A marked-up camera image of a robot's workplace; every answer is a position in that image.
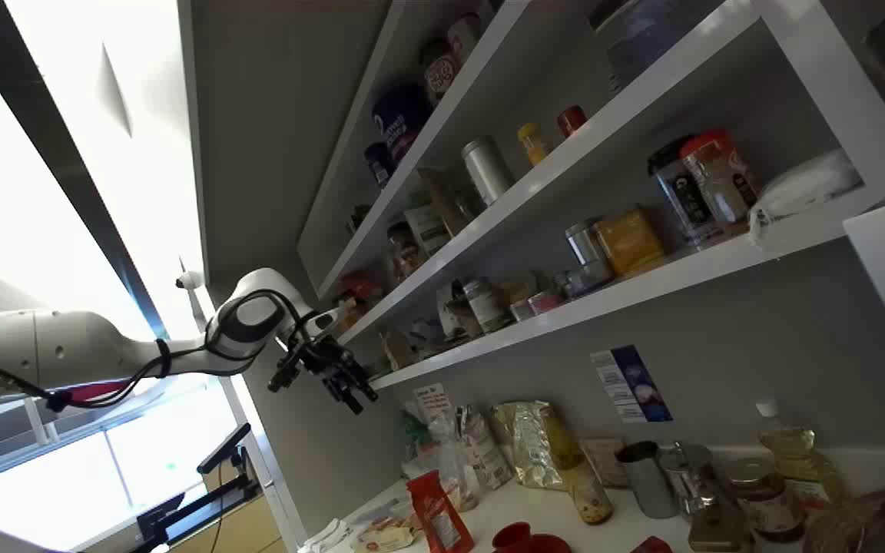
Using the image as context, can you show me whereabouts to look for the glass jar dark contents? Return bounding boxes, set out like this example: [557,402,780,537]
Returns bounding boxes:
[732,459,812,545]

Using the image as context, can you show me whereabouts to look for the glass tumbler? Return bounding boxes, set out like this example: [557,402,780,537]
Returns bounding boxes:
[660,440,720,517]

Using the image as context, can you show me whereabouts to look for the blue and white card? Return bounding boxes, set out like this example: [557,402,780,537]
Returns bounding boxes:
[589,345,675,426]

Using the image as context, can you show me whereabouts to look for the dark window frame beam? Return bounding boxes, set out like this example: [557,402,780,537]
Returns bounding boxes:
[0,0,171,345]

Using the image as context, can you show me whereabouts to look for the white labelled jar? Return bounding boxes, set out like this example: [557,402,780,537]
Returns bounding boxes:
[462,278,513,335]

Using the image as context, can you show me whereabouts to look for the pink tin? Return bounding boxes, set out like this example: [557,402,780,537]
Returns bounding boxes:
[507,289,569,323]

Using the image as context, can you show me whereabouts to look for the white tub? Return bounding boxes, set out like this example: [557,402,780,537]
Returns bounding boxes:
[401,201,452,259]

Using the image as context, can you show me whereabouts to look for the yellow brown snack pack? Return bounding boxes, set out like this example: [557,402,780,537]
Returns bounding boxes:
[562,455,618,530]

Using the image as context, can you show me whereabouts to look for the tall brown packet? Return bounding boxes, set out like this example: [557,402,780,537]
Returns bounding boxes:
[417,165,477,240]

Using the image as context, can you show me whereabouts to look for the red object outside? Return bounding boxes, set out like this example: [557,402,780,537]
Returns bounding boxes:
[56,377,134,407]

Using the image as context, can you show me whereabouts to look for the white wall shelf unit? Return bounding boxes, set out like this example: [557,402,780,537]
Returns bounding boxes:
[294,0,885,398]

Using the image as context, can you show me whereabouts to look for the small dark blue jar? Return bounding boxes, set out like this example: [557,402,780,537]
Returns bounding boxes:
[361,140,396,188]

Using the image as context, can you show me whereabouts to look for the large blue canister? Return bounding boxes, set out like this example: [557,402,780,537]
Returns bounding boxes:
[367,84,433,163]

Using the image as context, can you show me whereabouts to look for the silver can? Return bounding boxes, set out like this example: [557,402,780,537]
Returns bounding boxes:
[456,132,517,210]

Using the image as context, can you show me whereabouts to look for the red lidded spice jar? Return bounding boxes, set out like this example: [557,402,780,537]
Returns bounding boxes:
[678,131,763,230]

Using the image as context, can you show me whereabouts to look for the small yellow jar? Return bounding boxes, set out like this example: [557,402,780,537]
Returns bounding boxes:
[517,121,552,168]

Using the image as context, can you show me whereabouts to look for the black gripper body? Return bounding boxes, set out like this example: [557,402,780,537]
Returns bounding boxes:
[287,328,366,393]

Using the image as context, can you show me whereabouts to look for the steel cup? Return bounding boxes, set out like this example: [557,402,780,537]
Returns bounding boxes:
[615,440,682,524]

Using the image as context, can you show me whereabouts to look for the gold foil bag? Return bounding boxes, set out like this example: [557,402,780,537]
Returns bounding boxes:
[487,398,588,491]

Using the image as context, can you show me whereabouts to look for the red labelled jar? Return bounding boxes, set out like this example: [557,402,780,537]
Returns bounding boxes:
[417,37,465,105]

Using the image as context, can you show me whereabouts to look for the dark coffee jar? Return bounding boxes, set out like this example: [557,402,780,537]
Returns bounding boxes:
[649,136,721,249]

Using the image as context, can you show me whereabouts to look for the white patterned bag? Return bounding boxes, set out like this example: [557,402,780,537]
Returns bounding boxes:
[400,381,517,517]

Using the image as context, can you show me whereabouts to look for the dark packet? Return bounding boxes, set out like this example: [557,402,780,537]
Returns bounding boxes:
[685,463,760,553]

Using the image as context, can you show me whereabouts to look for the orange foil snack pack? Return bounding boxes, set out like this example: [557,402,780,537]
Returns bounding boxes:
[406,469,477,553]

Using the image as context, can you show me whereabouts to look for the small red jar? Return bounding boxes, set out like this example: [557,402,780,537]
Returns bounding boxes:
[557,103,589,140]

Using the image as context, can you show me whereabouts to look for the red plastic dish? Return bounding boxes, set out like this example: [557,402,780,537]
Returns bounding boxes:
[487,520,573,553]

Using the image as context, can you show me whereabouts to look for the tin can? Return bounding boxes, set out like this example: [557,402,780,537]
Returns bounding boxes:
[562,223,615,296]

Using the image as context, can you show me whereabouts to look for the large dark pot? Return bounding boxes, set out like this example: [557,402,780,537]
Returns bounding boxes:
[589,0,728,91]

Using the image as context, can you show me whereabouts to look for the yellow box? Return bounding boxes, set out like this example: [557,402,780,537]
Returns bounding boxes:
[589,205,668,279]

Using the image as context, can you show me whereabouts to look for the black stand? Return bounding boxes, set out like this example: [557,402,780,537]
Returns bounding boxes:
[131,422,260,553]

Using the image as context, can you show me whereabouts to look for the clear oil bottle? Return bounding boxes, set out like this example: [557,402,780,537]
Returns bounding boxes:
[751,398,855,517]

